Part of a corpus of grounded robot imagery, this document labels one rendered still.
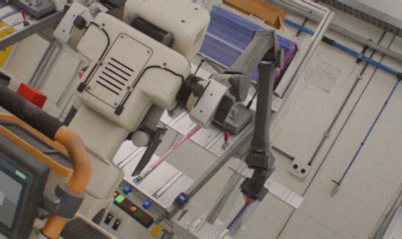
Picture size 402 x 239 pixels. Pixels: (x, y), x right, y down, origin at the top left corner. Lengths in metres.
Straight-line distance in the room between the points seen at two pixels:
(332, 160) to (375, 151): 0.34
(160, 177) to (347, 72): 2.22
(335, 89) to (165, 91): 2.76
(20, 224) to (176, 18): 0.66
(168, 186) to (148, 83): 0.89
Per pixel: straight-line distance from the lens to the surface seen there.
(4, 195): 0.81
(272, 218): 3.73
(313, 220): 3.68
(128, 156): 2.04
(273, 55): 1.64
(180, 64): 1.12
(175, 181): 1.96
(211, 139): 2.13
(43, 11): 2.95
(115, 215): 2.33
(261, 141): 1.64
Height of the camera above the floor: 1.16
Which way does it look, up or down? 2 degrees down
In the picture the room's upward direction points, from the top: 30 degrees clockwise
